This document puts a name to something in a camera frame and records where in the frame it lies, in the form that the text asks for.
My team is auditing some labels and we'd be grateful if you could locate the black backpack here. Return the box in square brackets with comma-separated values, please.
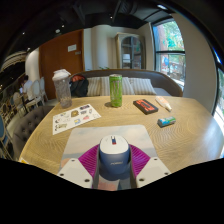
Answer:
[69, 74, 90, 98]

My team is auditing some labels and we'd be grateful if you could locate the brown wooden door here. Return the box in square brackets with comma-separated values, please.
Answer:
[38, 29, 85, 100]

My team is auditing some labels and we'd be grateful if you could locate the blue and white computer mouse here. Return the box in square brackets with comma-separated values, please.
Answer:
[98, 134, 132, 182]

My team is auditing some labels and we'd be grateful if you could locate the pale striped cushion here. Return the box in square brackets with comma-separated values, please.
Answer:
[128, 77, 157, 96]

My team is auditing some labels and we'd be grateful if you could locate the white paper door sign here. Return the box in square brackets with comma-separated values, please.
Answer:
[67, 43, 78, 53]

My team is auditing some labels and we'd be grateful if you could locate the arched glass door cabinet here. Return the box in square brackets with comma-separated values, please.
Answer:
[115, 32, 147, 70]

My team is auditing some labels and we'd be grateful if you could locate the clear shaker bottle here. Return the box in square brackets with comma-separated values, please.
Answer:
[51, 68, 73, 110]

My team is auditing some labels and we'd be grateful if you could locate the black and red flat box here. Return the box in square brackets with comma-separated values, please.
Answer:
[132, 98, 159, 116]

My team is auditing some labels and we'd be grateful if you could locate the green and white small pack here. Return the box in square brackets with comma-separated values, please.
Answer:
[157, 115, 177, 129]

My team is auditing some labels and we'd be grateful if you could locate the group of white chairs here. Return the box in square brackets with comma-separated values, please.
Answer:
[12, 77, 48, 113]

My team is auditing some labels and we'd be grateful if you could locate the clear plastic wrapped packet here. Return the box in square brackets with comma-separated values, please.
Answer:
[154, 95, 173, 112]

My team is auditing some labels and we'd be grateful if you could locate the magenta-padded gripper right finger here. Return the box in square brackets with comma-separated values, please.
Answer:
[128, 143, 172, 190]

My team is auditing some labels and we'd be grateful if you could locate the green drink can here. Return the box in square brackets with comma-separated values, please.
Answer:
[109, 73, 124, 108]

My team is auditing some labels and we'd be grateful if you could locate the brown curved sofa bench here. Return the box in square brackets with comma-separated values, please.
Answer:
[68, 68, 184, 98]

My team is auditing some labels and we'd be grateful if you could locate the sky and flower print mouse pad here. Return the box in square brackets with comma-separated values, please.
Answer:
[60, 124, 158, 191]

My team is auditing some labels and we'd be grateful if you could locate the white sticker sheet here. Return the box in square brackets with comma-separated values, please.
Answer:
[52, 103, 102, 136]

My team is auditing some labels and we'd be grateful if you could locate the grey tufted chair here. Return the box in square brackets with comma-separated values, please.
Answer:
[11, 105, 56, 161]

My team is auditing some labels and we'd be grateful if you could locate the large curved black framed window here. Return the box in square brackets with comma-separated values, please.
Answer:
[212, 49, 224, 136]

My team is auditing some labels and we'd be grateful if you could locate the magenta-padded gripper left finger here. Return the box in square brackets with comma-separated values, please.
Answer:
[57, 143, 101, 190]

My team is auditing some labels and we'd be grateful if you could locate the person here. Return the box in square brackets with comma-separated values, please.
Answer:
[19, 75, 34, 96]

